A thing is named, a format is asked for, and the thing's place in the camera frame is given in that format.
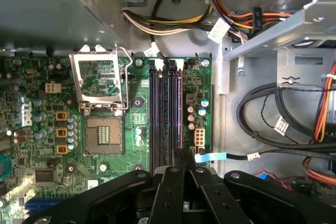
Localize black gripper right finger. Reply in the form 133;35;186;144
185;149;336;224

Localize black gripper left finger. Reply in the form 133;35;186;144
22;149;186;224

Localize RAM slot black clips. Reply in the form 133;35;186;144
149;60;156;169
167;60;176;167

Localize green motherboard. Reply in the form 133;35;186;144
0;48;213;224

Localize CPU socket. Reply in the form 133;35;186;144
84;115;124;156

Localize black open PC case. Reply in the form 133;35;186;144
0;0;336;224

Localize metal locking lever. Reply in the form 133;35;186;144
114;45;133;111

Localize blue expansion slot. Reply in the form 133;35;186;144
25;199;64;211

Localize metal socket cover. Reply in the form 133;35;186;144
68;45;126;110

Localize grey power supply unit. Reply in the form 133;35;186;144
0;0;132;51

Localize orange yellow black wire bundle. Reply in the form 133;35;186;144
303;157;336;185

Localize blue flat cable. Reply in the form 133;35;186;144
194;152;228;162

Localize black cable white connector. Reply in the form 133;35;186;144
225;149;336;162

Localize thin orange wire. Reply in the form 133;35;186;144
313;62;336;143

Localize black cable loop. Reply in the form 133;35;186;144
236;82;336;154

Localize yellow white wire bundle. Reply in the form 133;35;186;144
122;5;219;36

